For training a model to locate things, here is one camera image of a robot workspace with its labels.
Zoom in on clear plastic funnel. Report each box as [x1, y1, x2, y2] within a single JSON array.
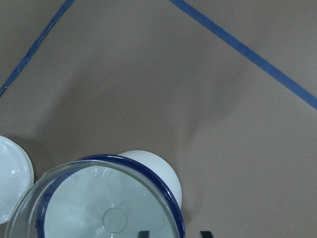
[[5, 160, 185, 238]]

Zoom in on white enamel mug blue rim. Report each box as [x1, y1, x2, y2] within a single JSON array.
[[35, 150, 185, 238]]

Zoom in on long blue tape line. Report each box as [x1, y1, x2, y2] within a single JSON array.
[[171, 0, 317, 109]]

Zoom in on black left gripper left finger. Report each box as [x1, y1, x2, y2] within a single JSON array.
[[138, 231, 150, 238]]

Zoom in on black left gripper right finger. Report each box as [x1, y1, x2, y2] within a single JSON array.
[[200, 231, 212, 238]]

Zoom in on white plastic funnel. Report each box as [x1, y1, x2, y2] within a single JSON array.
[[0, 136, 34, 224]]

